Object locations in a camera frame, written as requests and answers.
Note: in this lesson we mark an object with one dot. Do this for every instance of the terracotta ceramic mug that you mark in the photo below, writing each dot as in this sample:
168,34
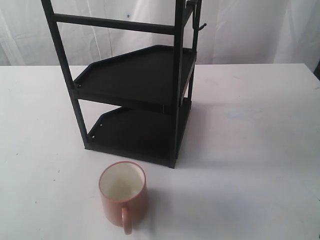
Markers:
124,195

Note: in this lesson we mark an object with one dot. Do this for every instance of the black metal shelf rack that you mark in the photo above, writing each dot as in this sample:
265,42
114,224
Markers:
137,104

